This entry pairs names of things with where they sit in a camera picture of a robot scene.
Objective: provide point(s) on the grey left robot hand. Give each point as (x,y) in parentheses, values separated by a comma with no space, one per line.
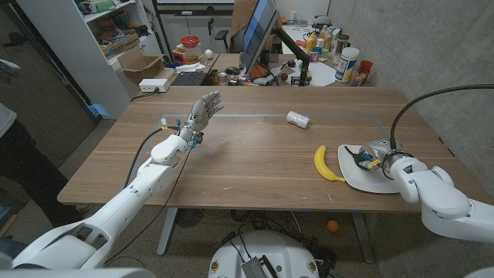
(200,116)

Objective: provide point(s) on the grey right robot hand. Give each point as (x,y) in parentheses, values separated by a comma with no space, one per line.
(380,148)

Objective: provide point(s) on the black rubber air blower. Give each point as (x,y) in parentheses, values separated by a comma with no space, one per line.
(359,158)

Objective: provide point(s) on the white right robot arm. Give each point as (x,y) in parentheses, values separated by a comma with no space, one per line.
(436,193)

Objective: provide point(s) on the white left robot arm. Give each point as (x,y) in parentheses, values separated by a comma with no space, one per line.
(131,193)

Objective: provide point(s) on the white paper plate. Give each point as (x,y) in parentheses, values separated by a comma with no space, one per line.
(359,179)

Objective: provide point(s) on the yellow toy banana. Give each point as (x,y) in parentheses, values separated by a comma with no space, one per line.
(320,166)

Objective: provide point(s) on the black keyboard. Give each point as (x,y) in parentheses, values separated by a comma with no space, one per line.
(189,78)

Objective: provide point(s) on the soda can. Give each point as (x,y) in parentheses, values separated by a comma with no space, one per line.
(222,78)

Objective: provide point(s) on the white paper stack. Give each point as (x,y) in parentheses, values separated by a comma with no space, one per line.
(189,67)

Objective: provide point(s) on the black computer mouse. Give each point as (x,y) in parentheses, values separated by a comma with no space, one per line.
(232,70)

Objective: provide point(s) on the white power box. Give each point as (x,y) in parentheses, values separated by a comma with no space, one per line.
(153,85)

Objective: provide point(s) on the white ball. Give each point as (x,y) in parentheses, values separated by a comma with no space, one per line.
(208,54)

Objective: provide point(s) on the orange basketball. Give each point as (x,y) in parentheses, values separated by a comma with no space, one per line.
(258,71)

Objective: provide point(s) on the red bowl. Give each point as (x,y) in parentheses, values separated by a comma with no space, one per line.
(189,41)

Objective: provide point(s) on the open cardboard box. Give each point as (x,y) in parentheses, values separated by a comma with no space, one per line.
(143,65)

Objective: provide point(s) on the black office chair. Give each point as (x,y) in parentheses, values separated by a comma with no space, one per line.
(222,35)

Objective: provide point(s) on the grey table leg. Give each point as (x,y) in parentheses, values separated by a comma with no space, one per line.
(166,235)
(363,235)

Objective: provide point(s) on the white canister blue label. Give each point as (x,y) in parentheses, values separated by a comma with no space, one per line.
(346,65)

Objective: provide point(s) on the orange ball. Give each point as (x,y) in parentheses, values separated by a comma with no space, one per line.
(332,226)

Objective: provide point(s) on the white paper sheet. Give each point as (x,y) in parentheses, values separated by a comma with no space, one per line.
(320,73)

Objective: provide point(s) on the computer monitor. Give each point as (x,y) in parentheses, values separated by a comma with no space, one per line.
(256,34)

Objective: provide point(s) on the blue plastic piece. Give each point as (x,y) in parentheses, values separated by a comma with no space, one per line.
(101,110)

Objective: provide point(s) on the printed cardboard box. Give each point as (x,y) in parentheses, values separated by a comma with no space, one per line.
(119,45)

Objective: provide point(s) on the dark lidded jar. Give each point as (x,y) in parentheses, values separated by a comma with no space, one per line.
(342,42)

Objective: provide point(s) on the yellow mustard bottle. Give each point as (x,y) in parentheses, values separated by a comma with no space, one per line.
(311,43)

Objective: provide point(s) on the white shelf unit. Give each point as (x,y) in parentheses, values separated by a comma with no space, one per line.
(77,58)

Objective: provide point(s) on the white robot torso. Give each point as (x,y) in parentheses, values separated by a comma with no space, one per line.
(278,251)

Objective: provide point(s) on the grey finned module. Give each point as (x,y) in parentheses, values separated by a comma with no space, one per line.
(252,268)

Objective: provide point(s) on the person in dark trousers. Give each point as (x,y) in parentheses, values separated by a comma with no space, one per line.
(31,170)

